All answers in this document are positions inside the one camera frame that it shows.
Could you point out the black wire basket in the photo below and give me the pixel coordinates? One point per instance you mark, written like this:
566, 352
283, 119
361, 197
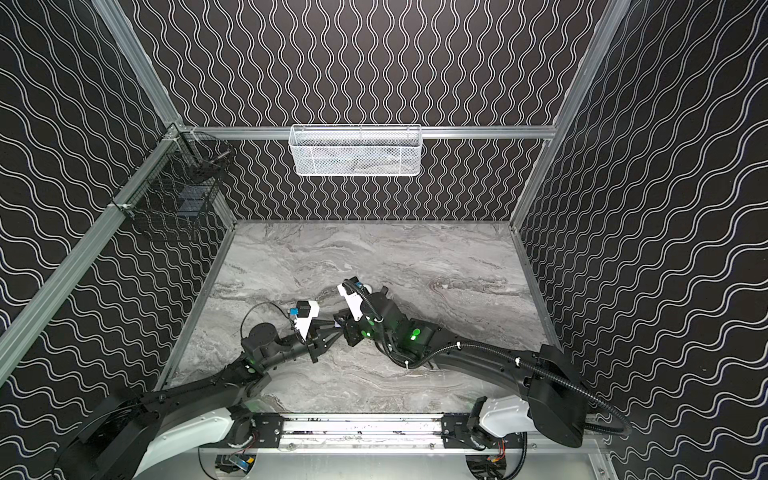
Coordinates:
176, 203

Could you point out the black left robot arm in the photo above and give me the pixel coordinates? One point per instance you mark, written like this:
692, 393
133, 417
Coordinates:
121, 435

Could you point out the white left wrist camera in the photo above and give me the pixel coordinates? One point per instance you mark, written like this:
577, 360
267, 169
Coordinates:
302, 315

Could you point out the white wire mesh basket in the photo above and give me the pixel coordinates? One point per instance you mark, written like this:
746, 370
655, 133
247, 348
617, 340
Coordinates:
356, 150

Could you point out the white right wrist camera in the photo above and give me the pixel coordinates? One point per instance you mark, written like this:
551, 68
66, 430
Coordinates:
354, 300

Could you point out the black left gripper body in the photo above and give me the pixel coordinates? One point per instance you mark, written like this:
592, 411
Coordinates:
315, 339

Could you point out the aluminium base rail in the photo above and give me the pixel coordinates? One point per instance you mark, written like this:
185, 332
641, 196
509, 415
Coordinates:
360, 431

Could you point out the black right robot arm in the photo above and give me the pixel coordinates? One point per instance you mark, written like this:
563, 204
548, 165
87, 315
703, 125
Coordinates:
543, 390

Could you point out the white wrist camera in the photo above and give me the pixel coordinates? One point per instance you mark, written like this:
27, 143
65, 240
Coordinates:
302, 315
354, 300

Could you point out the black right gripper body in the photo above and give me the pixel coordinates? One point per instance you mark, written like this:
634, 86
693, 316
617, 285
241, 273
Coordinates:
358, 327

